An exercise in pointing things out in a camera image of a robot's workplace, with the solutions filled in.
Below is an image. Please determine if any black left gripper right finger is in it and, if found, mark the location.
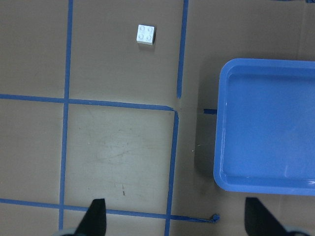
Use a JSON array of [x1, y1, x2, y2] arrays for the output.
[[244, 196, 293, 236]]

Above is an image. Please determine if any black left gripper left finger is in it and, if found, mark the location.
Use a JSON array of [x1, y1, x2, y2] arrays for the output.
[[73, 199, 107, 236]]

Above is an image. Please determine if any white block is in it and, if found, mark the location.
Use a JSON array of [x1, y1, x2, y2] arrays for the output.
[[136, 25, 156, 46]]

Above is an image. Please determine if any blue plastic tray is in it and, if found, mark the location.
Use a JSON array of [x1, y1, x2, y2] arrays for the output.
[[213, 58, 315, 196]]

